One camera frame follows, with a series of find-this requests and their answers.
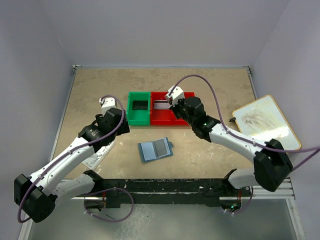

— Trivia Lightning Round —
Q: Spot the silver card in bin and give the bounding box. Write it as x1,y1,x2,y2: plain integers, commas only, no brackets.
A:
153,100,171,110

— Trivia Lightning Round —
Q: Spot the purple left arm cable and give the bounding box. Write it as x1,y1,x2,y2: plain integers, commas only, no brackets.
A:
17,94,126,224

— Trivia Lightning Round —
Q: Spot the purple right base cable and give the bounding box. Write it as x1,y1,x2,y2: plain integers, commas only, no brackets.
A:
223,187,255,216

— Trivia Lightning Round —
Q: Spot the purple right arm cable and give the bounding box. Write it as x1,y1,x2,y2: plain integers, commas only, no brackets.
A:
166,74,320,171

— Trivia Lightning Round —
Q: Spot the red bin middle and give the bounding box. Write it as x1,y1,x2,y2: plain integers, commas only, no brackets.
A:
150,91,174,126

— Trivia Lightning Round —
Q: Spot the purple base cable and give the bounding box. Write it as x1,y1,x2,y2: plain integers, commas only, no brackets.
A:
223,187,255,216
83,187,135,223

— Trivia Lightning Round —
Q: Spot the black card in bin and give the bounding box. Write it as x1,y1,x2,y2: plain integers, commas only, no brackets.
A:
132,100,149,111

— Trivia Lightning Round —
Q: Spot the blue leather card holder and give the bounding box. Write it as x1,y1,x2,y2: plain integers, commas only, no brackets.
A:
137,137,174,163

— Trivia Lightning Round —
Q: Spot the white plastic card packet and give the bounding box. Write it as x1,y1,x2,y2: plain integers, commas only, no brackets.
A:
82,141,116,170

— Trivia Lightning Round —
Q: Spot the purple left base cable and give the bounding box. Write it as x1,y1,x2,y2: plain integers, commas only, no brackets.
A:
83,187,135,223

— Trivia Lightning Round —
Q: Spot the red bin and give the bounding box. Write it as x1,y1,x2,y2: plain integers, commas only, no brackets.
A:
173,92,195,126
150,91,174,126

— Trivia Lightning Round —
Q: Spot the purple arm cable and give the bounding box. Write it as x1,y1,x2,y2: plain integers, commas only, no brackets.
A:
166,74,320,171
17,94,126,224

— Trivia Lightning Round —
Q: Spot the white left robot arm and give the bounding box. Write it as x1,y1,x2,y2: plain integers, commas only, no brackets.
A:
13,107,130,223

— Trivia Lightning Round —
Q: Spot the red bin right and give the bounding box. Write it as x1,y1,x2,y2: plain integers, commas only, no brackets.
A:
173,92,195,126

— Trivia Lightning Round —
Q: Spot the aluminium frame rail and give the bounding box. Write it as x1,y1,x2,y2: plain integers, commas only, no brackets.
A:
69,177,297,200

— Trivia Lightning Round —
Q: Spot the green bin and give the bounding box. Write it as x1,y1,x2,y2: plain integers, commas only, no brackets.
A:
126,91,151,126

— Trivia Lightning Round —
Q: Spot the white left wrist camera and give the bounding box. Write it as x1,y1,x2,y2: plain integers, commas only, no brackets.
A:
99,97,117,116

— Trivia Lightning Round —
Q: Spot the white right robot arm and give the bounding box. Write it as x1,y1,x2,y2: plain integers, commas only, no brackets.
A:
168,96,293,196

